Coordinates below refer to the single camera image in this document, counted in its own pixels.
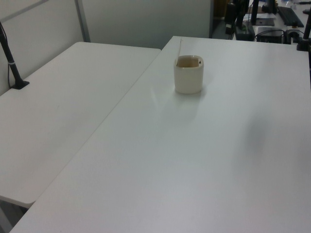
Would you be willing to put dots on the cream round trash bin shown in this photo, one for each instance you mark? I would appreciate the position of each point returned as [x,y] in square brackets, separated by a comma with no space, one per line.
[188,80]

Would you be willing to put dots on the black box with green connector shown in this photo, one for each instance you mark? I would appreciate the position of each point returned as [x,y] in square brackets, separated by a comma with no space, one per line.
[245,32]

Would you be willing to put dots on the black upright speaker box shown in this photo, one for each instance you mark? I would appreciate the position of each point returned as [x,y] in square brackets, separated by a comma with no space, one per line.
[229,18]

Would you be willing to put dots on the black electronics box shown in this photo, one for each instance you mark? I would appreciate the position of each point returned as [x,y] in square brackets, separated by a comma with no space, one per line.
[269,35]

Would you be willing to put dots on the black monitor stand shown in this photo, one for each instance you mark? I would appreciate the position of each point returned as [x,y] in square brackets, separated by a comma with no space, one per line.
[254,12]

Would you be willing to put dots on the dark flat tablet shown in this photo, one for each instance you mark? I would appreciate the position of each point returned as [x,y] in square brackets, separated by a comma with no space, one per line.
[265,22]

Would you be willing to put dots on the black keyboard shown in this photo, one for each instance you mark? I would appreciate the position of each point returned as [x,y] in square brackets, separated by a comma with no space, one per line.
[290,15]

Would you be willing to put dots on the black clamp stand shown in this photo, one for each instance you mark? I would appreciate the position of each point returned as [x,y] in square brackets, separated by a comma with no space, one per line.
[305,36]

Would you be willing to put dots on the grey partition frame post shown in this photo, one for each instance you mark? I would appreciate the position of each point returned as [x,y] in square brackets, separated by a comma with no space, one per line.
[82,20]

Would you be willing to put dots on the black camera stand pole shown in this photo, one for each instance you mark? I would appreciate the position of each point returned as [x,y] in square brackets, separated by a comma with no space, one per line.
[12,66]

